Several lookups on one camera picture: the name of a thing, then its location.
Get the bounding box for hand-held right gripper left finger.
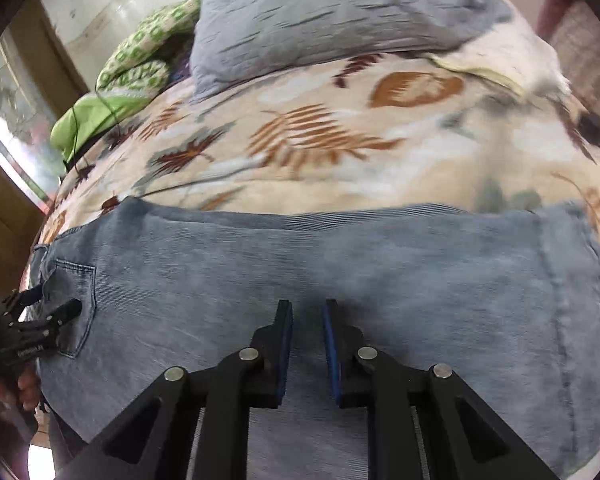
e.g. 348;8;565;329
50;300;295;480

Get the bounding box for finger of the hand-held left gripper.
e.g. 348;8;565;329
1;282;51;311
30;298;83;336

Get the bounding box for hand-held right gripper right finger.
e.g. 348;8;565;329
321;299;551;480

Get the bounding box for blue-grey denim pants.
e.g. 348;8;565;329
32;195;600;480

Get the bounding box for person's left hand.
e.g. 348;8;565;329
0;367;42;413

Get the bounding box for leaf-print beige blanket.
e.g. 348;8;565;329
22;52;600;301

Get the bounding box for plain green cloth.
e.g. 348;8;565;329
50;91;151;153

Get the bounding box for glass window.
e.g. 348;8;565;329
0;40;66;201

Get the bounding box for green patterned quilt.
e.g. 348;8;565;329
96;0;203;98

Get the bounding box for grey pillow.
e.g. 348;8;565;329
189;0;516;103

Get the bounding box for white bed sheet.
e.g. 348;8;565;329
432;0;571;96

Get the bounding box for thin black cable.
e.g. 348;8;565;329
62;87;131;173

